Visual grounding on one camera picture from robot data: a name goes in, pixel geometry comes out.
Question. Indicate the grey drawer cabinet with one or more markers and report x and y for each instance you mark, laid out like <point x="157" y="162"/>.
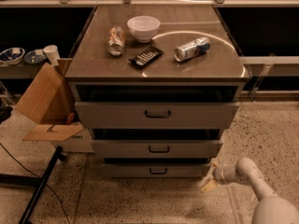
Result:
<point x="216" y="76"/>

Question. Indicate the grey drawer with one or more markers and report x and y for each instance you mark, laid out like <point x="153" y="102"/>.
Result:
<point x="156" y="149"/>
<point x="122" y="115"/>
<point x="182" y="170"/>

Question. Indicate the white paper cup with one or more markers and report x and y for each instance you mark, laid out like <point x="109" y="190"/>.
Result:
<point x="52" y="53"/>

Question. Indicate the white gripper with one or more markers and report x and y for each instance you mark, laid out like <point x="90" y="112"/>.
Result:
<point x="220" y="174"/>

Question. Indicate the orange soda can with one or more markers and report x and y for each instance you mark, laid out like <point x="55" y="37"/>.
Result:
<point x="117" y="41"/>

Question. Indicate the dark blue bowl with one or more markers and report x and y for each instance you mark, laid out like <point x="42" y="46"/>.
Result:
<point x="35" y="57"/>

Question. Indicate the blue white soda can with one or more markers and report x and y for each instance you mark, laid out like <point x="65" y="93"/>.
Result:
<point x="192" y="49"/>

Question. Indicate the black metal stand leg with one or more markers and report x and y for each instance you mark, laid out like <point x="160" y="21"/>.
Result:
<point x="35" y="181"/>

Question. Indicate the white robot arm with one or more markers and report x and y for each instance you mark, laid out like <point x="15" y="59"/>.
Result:
<point x="271" y="208"/>

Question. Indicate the open cardboard box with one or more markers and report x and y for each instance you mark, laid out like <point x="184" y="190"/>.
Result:
<point x="49" y="103"/>

